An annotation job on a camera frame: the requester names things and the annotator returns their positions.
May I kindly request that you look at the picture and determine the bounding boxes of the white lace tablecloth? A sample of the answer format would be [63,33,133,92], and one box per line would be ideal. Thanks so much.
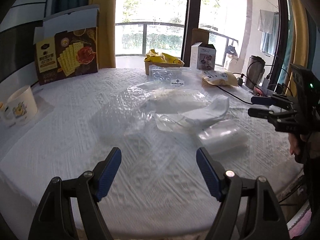
[1,69,302,239]

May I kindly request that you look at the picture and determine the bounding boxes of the yellow curtain right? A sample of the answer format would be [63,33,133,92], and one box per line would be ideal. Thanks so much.
[287,0,309,97]

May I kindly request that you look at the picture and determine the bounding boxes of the black power cable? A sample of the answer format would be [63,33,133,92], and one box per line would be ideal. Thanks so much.
[216,61,293,105]

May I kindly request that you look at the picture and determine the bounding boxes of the brown cracker box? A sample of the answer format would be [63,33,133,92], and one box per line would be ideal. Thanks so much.
[34,5,99,85]

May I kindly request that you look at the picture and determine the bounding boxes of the yellow snack bags in box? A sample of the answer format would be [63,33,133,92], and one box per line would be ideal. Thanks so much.
[144,49,184,75]

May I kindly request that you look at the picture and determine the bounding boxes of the white cartoon mug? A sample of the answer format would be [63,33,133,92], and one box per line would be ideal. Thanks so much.
[1,86,38,126]

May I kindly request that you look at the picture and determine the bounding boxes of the beige snack pouch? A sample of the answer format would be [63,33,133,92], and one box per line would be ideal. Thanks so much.
[202,70,238,87]

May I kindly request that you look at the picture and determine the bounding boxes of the small white product box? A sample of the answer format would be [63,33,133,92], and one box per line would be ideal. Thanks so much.
[190,28,216,71]

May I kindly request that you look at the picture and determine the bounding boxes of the clear plastic wrap sheets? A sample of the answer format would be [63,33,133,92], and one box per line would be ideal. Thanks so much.
[91,81,248,155]

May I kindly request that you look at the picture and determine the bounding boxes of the steel thermos bottle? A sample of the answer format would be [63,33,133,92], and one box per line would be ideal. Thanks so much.
[245,55,265,89]

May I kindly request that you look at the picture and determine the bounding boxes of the yellow curtain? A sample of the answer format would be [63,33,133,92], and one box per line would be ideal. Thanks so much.
[287,0,309,97]
[88,0,116,68]

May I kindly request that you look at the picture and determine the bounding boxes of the yellow curtain left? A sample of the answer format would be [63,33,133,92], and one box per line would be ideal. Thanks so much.
[88,0,116,68]

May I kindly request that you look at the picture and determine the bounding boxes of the clear plastic food container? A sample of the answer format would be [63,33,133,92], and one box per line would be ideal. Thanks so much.
[149,65,201,88]

